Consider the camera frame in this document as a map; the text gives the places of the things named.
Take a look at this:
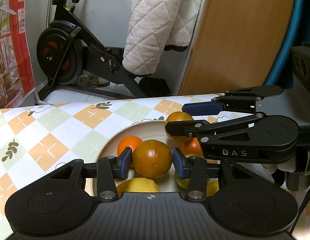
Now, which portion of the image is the black exercise bike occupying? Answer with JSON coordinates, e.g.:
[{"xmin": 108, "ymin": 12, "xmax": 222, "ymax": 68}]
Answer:
[{"xmin": 36, "ymin": 0, "xmax": 170, "ymax": 100}]

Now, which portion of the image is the wooden board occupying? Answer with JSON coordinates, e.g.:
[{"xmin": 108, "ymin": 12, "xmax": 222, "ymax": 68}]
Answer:
[{"xmin": 179, "ymin": 0, "xmax": 295, "ymax": 95}]

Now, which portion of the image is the dark orange fruit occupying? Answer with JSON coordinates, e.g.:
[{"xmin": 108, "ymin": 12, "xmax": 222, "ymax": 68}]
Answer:
[{"xmin": 132, "ymin": 140, "xmax": 172, "ymax": 179}]

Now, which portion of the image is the checkered floral tablecloth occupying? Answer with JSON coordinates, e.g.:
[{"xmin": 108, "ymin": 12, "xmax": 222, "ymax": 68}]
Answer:
[{"xmin": 0, "ymin": 93, "xmax": 310, "ymax": 240}]

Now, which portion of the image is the beige round plate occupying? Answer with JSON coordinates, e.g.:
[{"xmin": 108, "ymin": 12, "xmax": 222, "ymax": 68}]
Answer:
[{"xmin": 90, "ymin": 119, "xmax": 221, "ymax": 199}]

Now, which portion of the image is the red printed backdrop cloth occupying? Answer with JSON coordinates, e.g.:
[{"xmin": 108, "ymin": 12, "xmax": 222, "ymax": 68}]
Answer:
[{"xmin": 0, "ymin": 0, "xmax": 35, "ymax": 108}]

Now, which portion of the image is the large yellow lemon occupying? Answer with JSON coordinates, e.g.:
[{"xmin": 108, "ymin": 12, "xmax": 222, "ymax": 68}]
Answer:
[{"xmin": 116, "ymin": 178, "xmax": 160, "ymax": 197}]

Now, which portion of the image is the teal curtain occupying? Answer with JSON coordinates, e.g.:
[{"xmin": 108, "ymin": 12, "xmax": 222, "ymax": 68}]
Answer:
[{"xmin": 264, "ymin": 0, "xmax": 310, "ymax": 88}]

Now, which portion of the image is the white quilted jacket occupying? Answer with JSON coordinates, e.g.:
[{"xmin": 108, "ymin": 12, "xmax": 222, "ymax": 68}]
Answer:
[{"xmin": 122, "ymin": 0, "xmax": 205, "ymax": 76}]

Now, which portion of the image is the bright orange mandarin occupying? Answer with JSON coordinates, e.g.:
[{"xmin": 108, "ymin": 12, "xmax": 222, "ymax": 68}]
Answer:
[{"xmin": 179, "ymin": 138, "xmax": 203, "ymax": 156}]

